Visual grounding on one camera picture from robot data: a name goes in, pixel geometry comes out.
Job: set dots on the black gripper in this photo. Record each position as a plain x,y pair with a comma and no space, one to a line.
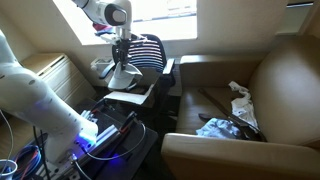
123,50

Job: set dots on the plain white cloth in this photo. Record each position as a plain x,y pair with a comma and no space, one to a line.
123,78

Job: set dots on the blue striped shirt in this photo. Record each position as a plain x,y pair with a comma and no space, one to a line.
216,128

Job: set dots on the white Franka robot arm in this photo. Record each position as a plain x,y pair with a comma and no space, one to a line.
30,93

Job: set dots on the black slatted office chair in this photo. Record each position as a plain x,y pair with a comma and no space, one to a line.
150,56

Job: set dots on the tan leather couch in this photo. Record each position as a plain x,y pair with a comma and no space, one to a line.
290,93

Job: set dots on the small white box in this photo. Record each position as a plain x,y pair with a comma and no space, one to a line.
100,63

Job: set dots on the open cardboard box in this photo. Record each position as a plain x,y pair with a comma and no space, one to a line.
130,96

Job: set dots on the red and blue cap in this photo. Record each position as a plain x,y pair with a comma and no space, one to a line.
101,28

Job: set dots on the light wooden cabinet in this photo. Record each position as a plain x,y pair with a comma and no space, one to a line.
60,76

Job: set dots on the dark framed window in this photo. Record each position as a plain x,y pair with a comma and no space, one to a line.
166,10

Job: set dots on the black robot table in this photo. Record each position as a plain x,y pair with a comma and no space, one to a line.
133,160

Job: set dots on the light wooden desk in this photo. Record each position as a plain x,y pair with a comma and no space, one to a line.
16,136

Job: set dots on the white printed garment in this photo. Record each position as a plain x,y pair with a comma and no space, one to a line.
245,110

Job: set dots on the white paper cup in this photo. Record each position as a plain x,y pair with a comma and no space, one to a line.
7,170

